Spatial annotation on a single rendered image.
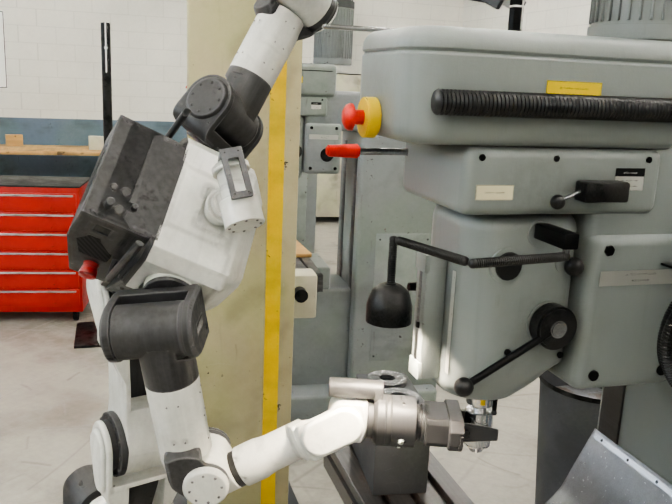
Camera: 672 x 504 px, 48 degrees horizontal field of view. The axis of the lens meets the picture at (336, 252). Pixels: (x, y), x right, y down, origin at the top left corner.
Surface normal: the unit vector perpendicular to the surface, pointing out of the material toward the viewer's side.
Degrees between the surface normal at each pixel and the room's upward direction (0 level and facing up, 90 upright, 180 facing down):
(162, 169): 58
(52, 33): 90
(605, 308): 90
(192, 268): 95
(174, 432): 98
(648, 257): 90
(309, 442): 82
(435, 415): 0
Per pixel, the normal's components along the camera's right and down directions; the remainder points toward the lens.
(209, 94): -0.33, -0.30
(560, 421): -0.81, 0.16
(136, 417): 0.58, 0.29
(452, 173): -0.96, 0.02
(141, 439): 0.58, 0.05
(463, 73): 0.29, 0.22
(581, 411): -0.48, 0.24
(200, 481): 0.11, 0.36
